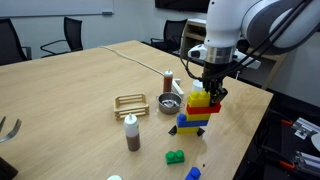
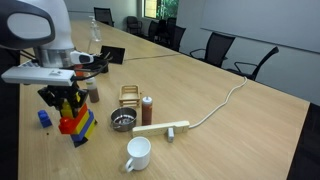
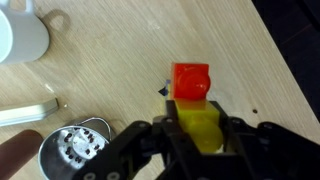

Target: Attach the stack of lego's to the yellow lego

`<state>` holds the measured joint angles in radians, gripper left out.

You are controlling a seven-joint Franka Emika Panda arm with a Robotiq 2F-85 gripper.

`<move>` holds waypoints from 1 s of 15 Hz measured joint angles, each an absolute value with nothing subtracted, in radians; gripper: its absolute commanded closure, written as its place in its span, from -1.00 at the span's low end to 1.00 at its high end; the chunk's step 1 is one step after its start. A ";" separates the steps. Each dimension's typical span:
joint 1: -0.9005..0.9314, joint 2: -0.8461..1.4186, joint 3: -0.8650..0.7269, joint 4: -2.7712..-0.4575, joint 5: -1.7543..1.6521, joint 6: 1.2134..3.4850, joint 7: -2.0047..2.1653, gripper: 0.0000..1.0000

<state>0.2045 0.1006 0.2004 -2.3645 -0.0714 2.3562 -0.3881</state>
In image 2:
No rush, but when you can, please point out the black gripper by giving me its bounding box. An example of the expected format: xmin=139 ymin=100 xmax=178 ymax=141
xmin=37 ymin=83 xmax=89 ymax=116

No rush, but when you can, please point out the multicolour lego stack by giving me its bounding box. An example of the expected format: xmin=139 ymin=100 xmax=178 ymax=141
xmin=58 ymin=92 xmax=97 ymax=144

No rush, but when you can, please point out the blue lego brick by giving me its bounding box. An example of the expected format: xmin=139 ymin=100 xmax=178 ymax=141
xmin=37 ymin=109 xmax=53 ymax=129

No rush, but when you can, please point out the yellow lego brick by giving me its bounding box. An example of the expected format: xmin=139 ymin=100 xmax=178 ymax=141
xmin=83 ymin=119 xmax=98 ymax=140

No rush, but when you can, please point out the brown sauce bottle white cap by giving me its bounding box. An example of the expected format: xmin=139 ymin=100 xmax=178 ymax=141
xmin=85 ymin=77 xmax=100 ymax=104
xmin=141 ymin=96 xmax=154 ymax=127

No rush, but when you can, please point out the white wrist sensor module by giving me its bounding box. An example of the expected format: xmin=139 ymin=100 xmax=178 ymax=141
xmin=69 ymin=49 xmax=95 ymax=65

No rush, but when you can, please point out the small metal pot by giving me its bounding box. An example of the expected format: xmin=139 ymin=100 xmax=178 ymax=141
xmin=110 ymin=107 xmax=138 ymax=133

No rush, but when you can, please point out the black tablet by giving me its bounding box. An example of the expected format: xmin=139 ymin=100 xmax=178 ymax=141
xmin=99 ymin=45 xmax=126 ymax=65

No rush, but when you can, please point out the small wooden crate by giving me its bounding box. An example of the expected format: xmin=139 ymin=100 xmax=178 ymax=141
xmin=118 ymin=84 xmax=141 ymax=108

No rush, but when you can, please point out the clear hand sanitizer bottle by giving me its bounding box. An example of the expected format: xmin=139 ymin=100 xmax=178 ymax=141
xmin=88 ymin=15 xmax=102 ymax=43

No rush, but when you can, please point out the black office chair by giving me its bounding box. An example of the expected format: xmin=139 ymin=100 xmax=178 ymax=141
xmin=146 ymin=19 xmax=160 ymax=43
xmin=189 ymin=32 xmax=236 ymax=69
xmin=93 ymin=7 xmax=115 ymax=28
xmin=126 ymin=15 xmax=144 ymax=35
xmin=166 ymin=24 xmax=187 ymax=53
xmin=226 ymin=46 xmax=280 ymax=82

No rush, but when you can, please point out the white ceramic mug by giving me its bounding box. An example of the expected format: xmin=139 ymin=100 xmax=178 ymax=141
xmin=124 ymin=136 xmax=152 ymax=173

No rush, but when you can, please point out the white plug adapter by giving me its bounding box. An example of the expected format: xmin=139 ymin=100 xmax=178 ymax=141
xmin=166 ymin=127 xmax=176 ymax=144

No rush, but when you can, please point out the window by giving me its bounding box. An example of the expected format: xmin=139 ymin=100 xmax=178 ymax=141
xmin=143 ymin=0 xmax=180 ymax=20

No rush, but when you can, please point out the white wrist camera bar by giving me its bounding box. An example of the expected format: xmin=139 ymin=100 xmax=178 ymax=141
xmin=1 ymin=64 xmax=77 ymax=87

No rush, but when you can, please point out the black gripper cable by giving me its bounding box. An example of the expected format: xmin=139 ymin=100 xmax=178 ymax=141
xmin=19 ymin=49 xmax=113 ymax=83

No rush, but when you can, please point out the cream power cord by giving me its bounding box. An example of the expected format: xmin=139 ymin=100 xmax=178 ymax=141
xmin=188 ymin=76 xmax=249 ymax=130

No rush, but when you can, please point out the wall whiteboard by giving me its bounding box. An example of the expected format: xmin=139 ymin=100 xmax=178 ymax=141
xmin=199 ymin=0 xmax=320 ymax=54

